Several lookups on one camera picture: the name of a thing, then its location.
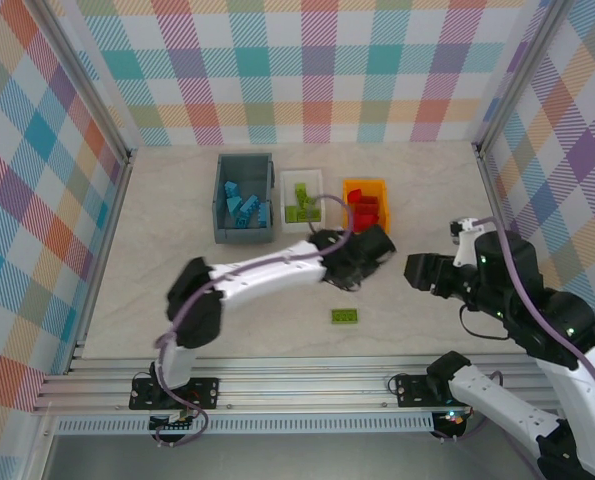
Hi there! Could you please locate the grey plastic bin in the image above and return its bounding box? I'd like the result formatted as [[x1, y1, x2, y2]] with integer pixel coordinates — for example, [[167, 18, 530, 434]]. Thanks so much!
[[211, 152, 277, 246]]

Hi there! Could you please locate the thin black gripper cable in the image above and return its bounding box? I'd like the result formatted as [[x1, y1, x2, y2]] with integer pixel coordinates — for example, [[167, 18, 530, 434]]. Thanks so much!
[[458, 304, 513, 341]]

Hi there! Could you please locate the aluminium table side rail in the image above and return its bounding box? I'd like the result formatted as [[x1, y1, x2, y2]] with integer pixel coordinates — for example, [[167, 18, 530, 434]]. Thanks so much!
[[66, 149, 138, 376], [474, 144, 553, 301]]

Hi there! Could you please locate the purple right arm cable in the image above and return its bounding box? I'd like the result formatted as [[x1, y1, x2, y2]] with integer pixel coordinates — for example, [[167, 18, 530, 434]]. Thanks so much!
[[429, 215, 595, 480]]

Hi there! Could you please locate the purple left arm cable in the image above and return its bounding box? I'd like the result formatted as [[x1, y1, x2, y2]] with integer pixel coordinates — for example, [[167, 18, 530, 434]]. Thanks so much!
[[154, 193, 353, 449]]

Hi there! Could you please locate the aluminium frame post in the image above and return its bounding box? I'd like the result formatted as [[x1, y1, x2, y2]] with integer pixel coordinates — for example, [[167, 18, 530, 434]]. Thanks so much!
[[471, 0, 576, 156], [36, 0, 138, 169]]

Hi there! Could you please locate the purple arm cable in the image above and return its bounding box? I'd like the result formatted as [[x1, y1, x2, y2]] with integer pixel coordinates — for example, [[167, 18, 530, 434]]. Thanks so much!
[[429, 215, 595, 480], [154, 193, 353, 449]]

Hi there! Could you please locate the grey metal bottom panel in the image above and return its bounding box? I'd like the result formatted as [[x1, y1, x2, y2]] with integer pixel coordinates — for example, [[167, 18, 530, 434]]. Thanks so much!
[[41, 434, 543, 480]]

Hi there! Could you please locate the small controller circuit board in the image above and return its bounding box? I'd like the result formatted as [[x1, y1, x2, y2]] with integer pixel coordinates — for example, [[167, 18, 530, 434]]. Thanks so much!
[[149, 407, 198, 432], [434, 407, 471, 429]]

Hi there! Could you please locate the aluminium mounting rail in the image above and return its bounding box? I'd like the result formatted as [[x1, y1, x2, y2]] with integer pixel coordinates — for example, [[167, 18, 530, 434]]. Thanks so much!
[[31, 353, 553, 416]]

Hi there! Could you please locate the white plastic bin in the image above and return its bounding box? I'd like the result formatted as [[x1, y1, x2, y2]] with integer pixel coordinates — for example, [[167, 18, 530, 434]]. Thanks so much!
[[279, 168, 327, 235]]

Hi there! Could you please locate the slotted grey cable duct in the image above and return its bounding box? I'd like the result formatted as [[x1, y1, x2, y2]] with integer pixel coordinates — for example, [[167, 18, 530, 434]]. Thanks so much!
[[54, 417, 436, 437]]

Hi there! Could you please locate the orange plastic bin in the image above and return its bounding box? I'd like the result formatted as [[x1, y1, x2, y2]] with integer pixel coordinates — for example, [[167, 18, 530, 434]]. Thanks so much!
[[341, 178, 393, 236]]

